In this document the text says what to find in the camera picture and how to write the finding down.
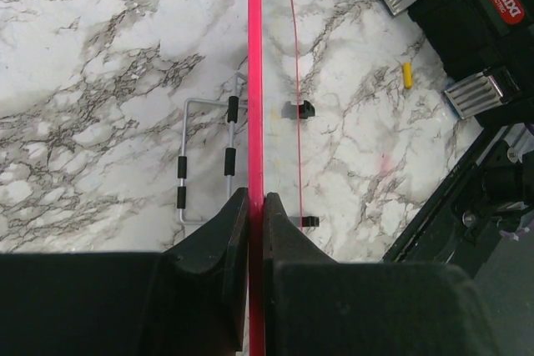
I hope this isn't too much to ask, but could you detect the yellow marker cap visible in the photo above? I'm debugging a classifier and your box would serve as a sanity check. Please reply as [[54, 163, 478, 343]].
[[402, 63, 413, 89]]

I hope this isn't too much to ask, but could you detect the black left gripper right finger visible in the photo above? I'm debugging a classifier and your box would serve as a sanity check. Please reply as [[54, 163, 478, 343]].
[[263, 193, 501, 355]]

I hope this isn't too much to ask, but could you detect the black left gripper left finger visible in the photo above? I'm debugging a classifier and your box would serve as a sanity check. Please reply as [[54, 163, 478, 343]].
[[1, 188, 249, 355]]

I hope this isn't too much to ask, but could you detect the black whiteboard clip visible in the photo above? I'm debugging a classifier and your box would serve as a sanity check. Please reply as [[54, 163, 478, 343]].
[[291, 216, 320, 228], [281, 100, 315, 120]]

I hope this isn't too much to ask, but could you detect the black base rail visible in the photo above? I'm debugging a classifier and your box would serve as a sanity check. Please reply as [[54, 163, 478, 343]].
[[381, 124, 534, 332]]

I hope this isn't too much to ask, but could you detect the wire whiteboard stand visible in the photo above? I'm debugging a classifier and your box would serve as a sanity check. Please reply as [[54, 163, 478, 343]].
[[176, 73, 247, 227]]

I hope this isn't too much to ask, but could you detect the black toolbox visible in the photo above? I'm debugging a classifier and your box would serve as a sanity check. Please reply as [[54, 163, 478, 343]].
[[383, 0, 533, 128]]

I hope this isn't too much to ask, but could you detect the pink framed whiteboard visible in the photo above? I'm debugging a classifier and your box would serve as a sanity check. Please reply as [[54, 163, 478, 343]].
[[248, 0, 302, 355]]

